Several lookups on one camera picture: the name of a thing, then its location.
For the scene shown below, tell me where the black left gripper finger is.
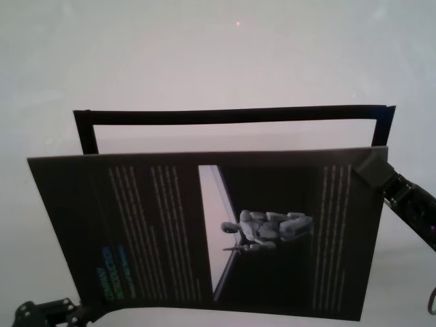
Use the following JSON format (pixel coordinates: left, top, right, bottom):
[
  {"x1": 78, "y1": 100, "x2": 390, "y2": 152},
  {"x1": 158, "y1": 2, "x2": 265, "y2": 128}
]
[{"x1": 81, "y1": 302, "x2": 107, "y2": 327}]

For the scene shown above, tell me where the grey right gripper cable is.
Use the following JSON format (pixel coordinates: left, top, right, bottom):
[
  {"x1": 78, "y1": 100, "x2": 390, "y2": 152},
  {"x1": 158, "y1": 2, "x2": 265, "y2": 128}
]
[{"x1": 425, "y1": 287, "x2": 436, "y2": 316}]

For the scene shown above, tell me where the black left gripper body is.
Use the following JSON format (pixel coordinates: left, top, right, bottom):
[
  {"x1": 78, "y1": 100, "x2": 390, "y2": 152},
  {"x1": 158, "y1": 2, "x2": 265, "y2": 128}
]
[{"x1": 12, "y1": 298, "x2": 84, "y2": 327}]

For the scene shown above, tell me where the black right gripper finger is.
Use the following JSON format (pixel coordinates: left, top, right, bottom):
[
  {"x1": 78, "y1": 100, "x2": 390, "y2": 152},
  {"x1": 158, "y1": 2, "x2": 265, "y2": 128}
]
[{"x1": 352, "y1": 149, "x2": 393, "y2": 195}]

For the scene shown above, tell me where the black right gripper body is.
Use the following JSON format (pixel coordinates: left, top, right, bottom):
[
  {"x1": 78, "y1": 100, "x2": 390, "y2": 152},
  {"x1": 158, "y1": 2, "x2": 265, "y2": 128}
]
[{"x1": 376, "y1": 166, "x2": 436, "y2": 253}]

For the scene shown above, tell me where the black company introduction poster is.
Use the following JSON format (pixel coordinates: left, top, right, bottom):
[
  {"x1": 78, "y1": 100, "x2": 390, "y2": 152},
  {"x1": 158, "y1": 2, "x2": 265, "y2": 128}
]
[{"x1": 26, "y1": 145, "x2": 390, "y2": 323}]

